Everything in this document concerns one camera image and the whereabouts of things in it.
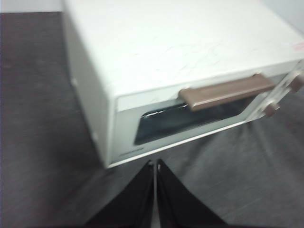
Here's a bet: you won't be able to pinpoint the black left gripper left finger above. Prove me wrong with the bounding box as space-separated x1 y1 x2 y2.
81 159 155 228

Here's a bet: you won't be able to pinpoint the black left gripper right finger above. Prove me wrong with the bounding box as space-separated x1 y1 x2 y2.
155 158 227 228

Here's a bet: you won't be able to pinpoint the glass oven door brown handle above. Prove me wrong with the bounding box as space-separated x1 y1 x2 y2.
109 73 283 168

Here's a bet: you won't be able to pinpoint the cream Toshiba toaster oven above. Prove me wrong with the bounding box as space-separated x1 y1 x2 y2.
62 0 304 170

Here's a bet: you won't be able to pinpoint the cream timer knob brown grip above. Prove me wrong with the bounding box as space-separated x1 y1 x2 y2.
263 100 281 119

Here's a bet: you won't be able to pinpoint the cream temperature knob brown grip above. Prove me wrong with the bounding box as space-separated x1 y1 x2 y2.
290 72 304 93

